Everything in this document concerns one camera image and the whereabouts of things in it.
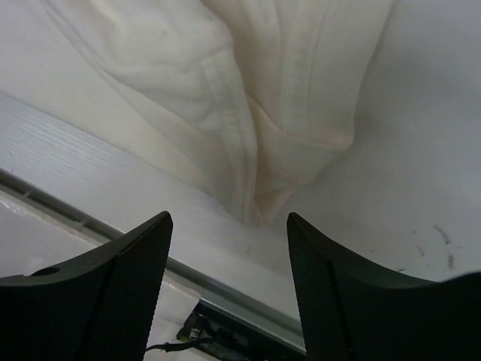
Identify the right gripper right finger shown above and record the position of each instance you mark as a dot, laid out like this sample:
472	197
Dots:
354	309

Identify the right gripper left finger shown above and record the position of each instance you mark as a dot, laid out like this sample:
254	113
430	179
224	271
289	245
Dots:
48	316

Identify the white t shirt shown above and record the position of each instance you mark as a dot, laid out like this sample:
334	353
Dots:
245	100

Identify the aluminium frame rail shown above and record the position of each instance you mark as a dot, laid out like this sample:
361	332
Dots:
138	260

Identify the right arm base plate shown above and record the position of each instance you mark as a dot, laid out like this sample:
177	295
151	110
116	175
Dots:
212	333

